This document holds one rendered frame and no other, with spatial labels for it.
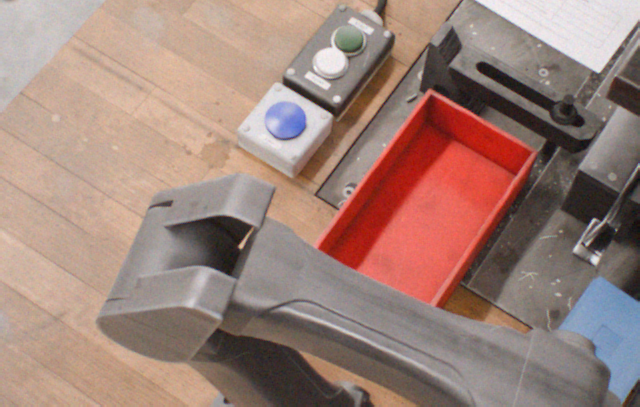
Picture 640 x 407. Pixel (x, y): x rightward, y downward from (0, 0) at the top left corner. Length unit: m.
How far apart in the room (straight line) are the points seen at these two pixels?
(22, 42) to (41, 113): 1.14
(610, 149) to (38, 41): 1.42
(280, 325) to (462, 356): 0.11
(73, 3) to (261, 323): 1.76
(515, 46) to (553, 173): 0.15
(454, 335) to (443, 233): 0.47
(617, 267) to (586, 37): 0.26
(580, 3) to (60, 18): 1.27
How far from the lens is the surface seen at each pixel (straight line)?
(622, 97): 1.12
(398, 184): 1.29
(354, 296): 0.79
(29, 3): 2.51
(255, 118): 1.29
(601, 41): 1.41
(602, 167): 1.24
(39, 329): 1.24
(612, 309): 1.17
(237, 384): 0.93
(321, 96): 1.30
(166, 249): 0.84
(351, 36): 1.33
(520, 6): 1.42
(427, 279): 1.25
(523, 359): 0.82
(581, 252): 1.20
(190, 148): 1.31
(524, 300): 1.26
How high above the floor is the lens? 2.05
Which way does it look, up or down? 62 degrees down
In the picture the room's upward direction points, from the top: 7 degrees clockwise
